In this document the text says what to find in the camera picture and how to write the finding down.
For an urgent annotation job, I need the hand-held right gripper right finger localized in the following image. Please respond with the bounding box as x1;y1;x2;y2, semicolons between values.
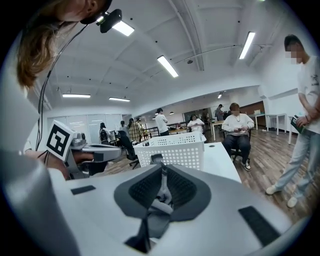
165;165;212;223

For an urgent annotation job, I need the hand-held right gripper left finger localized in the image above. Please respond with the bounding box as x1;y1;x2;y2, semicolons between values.
113;164;165;219

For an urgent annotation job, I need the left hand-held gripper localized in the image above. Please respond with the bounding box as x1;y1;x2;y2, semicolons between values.
45;119;123;180

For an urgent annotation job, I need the white perforated plastic basket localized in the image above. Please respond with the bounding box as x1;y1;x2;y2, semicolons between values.
133;131;207;171

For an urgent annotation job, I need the person's left forearm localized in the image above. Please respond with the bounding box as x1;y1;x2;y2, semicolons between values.
24;149;70;181

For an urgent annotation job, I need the person's left hand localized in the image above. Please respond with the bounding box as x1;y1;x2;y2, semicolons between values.
74;151;95;164

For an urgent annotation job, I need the black office chair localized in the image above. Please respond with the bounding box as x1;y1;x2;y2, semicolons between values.
116;130;140;170

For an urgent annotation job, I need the wooden top table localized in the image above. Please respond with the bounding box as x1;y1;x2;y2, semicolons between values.
209;120;226;141

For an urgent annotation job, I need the person's white shirt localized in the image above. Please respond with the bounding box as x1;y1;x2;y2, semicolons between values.
0;72;41;157

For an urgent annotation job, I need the white table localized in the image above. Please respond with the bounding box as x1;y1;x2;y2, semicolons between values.
265;113;288;136

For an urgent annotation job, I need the green book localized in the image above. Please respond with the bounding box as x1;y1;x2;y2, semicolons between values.
289;114;307;135

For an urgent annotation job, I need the person's face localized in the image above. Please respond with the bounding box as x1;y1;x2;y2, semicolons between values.
59;0;113;25

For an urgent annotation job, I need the black head camera cable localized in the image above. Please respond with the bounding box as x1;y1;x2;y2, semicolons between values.
35;23;89;152

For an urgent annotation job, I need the black head camera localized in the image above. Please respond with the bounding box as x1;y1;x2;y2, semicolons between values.
95;8;123;34

